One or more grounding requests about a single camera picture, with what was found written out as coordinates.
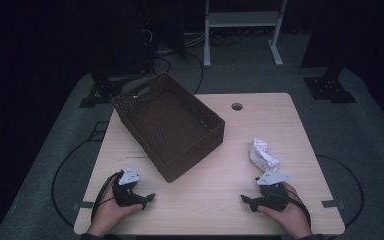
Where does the person's right hand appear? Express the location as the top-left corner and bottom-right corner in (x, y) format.
(257, 182), (313, 239)

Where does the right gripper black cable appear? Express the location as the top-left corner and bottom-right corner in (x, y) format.
(286, 191), (312, 228)

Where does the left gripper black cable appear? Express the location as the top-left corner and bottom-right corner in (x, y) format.
(90, 171), (123, 221)

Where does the person's left hand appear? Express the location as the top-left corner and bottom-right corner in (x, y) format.
(86, 176), (144, 238)

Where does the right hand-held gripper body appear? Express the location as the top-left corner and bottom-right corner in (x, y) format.
(255, 171), (292, 213)

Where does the black tape square outline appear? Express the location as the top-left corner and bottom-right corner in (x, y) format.
(89, 121), (110, 143)

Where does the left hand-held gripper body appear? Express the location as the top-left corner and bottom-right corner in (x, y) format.
(112, 165), (148, 210)

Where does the black cable tangle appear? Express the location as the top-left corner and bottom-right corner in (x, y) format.
(149, 54), (173, 77)

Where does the white cloth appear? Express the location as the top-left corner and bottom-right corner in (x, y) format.
(249, 137), (280, 174)

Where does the brown woven basket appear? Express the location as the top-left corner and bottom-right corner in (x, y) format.
(110, 72), (226, 184)

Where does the long black floor cable loop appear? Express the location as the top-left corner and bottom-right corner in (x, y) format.
(315, 154), (365, 228)
(50, 136), (96, 228)

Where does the grey tape strip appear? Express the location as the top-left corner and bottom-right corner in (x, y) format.
(321, 199), (345, 209)
(72, 201), (95, 211)

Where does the thin black curved cable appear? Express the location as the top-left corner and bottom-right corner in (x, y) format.
(183, 51), (204, 95)

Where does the white metal stand frame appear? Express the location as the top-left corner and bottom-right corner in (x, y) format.
(203, 0), (288, 69)

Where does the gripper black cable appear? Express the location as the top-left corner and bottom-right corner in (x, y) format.
(286, 191), (312, 228)
(90, 171), (123, 221)

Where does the black stand base plate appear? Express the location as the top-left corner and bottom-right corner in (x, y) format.
(303, 66), (358, 104)
(78, 76), (124, 109)

